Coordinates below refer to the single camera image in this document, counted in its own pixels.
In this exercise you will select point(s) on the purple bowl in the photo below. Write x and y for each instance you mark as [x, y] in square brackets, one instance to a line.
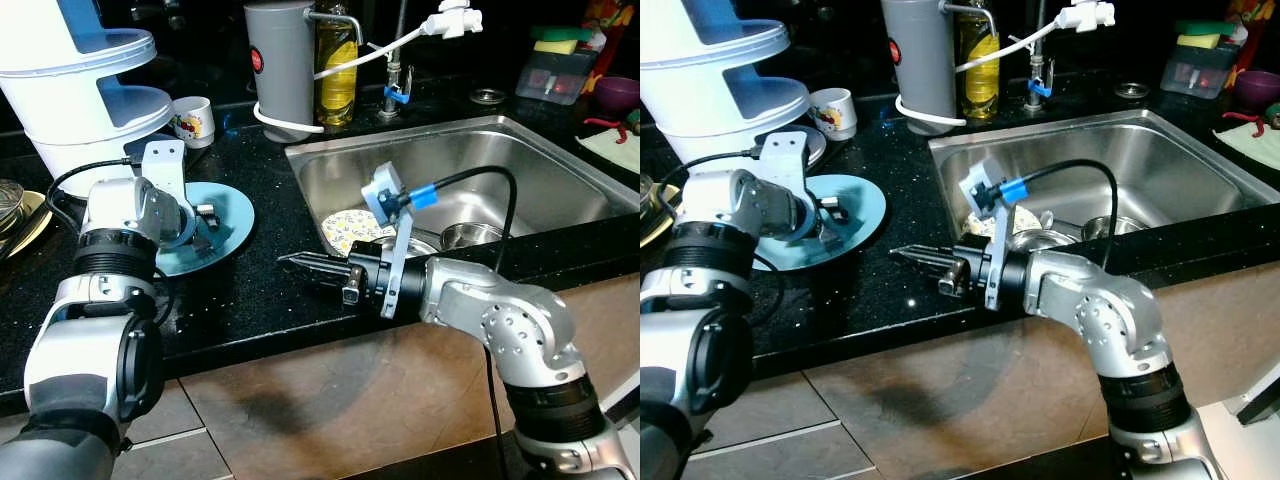
[1258, 88]
[618, 93]

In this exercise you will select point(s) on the red yellow snack packet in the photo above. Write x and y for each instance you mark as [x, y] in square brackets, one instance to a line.
[608, 30]
[1255, 28]

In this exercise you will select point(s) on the yellow plate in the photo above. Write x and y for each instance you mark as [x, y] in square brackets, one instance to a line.
[668, 215]
[35, 225]

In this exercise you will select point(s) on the yellow oil bottle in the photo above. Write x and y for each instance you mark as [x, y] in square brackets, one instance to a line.
[338, 80]
[978, 75]

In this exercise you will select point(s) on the red ribbon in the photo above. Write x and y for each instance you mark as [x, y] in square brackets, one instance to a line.
[605, 122]
[1245, 117]

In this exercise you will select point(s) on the stainless steel sink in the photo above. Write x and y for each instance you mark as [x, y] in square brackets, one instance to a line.
[1180, 160]
[570, 170]

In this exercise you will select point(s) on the pale green cloth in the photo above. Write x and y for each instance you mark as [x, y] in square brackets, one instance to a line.
[615, 152]
[1255, 148]

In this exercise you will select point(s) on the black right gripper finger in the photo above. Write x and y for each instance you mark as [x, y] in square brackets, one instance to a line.
[320, 268]
[925, 262]

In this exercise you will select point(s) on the white floral plate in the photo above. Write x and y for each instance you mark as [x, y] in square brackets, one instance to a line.
[1028, 218]
[345, 232]

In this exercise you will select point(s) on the white cartoon print cup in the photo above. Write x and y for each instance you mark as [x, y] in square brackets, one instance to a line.
[833, 112]
[195, 122]

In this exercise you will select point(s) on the clear plastic sponge container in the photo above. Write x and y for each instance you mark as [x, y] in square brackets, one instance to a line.
[1198, 75]
[555, 82]

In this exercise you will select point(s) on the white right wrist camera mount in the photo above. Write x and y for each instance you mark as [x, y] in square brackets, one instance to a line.
[383, 195]
[985, 190]

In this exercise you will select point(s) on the green yellow sponge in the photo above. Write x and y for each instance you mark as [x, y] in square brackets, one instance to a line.
[1205, 35]
[560, 42]

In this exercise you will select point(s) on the grey cylindrical water filter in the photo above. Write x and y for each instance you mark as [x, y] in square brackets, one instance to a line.
[918, 65]
[280, 70]

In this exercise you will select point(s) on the light blue plate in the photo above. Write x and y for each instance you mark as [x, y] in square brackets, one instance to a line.
[865, 210]
[238, 215]

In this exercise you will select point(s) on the large steel bowl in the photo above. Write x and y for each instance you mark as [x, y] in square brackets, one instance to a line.
[1108, 228]
[470, 236]

